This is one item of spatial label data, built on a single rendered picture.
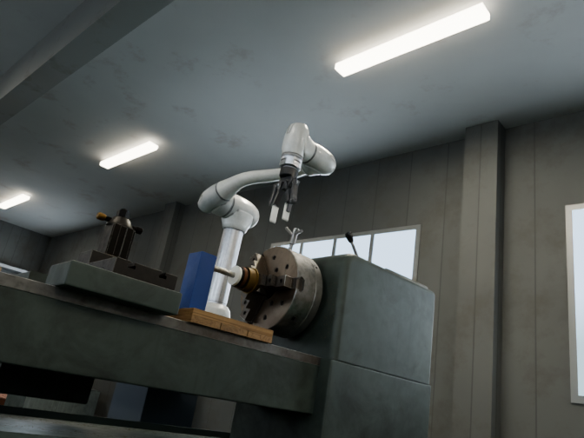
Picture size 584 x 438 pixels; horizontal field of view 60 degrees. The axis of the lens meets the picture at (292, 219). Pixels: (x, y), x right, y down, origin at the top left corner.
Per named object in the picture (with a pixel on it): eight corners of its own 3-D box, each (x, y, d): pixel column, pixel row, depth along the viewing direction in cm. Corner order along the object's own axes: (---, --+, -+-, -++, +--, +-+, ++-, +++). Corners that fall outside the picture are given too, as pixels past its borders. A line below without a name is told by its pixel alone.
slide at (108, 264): (108, 298, 166) (112, 285, 168) (174, 292, 135) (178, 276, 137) (53, 283, 155) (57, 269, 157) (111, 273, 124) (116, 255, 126)
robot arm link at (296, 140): (292, 149, 204) (314, 162, 212) (299, 116, 209) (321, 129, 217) (275, 154, 212) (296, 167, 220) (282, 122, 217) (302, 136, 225)
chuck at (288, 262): (248, 325, 198) (273, 249, 203) (300, 345, 173) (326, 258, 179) (230, 320, 192) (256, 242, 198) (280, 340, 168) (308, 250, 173)
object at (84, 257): (136, 287, 163) (141, 271, 165) (151, 285, 156) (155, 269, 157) (74, 268, 151) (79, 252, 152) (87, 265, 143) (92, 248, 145)
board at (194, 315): (207, 341, 183) (209, 329, 185) (271, 343, 157) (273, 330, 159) (132, 322, 165) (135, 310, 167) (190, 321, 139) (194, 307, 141)
